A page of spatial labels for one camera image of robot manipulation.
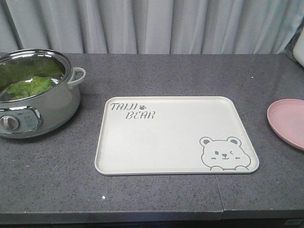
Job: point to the cream bear serving tray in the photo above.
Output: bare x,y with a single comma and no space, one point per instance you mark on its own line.
173,135

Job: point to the pink round plate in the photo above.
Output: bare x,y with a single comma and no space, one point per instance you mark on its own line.
286,119

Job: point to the green lettuce leaf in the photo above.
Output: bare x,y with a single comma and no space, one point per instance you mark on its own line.
31,86

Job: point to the white pleated curtain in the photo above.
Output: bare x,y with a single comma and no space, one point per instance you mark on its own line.
150,26

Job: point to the white blender appliance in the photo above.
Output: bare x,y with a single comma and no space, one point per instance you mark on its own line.
298,51

